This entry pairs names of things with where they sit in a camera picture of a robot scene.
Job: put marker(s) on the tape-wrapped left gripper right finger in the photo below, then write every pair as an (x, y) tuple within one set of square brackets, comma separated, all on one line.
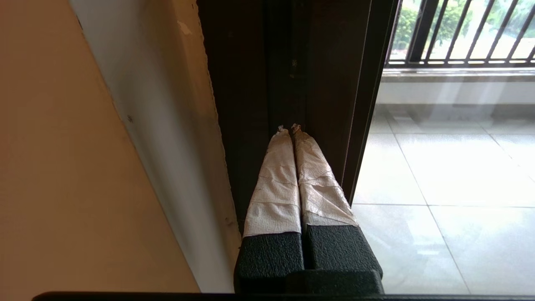
[(322, 196)]

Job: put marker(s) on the grey stone window sill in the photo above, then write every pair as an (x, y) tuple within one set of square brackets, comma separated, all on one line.
[(459, 74)]

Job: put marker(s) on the black balcony railing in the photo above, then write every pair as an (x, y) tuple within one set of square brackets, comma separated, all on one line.
[(459, 63)]

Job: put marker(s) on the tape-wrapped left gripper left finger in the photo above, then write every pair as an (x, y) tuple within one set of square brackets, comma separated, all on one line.
[(276, 196)]

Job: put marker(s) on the black window frame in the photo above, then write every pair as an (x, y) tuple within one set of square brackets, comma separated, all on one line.
[(422, 29)]

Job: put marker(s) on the dark framed sliding glass door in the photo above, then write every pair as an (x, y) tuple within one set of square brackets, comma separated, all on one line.
[(338, 83)]

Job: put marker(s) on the dark sliding door frame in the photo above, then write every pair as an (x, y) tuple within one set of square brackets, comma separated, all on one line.
[(236, 104)]

